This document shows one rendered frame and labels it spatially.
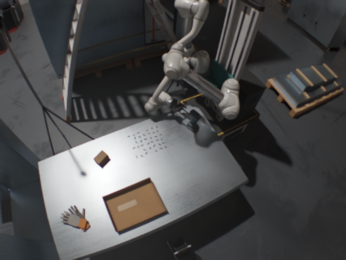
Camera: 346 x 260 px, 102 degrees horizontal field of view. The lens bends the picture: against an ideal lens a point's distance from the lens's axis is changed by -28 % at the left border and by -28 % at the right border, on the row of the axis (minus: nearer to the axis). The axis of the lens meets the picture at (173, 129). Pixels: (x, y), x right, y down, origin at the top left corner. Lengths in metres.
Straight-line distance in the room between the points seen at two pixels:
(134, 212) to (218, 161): 0.85
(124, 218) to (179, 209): 0.44
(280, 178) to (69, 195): 2.48
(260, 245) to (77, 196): 2.00
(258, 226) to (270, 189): 0.52
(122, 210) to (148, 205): 0.21
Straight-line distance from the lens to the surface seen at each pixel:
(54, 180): 1.88
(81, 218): 1.64
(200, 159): 1.73
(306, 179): 3.06
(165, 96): 1.91
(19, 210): 2.73
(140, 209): 1.57
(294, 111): 3.48
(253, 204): 2.48
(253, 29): 1.67
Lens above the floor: 2.19
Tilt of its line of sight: 56 degrees down
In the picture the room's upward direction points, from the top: 5 degrees clockwise
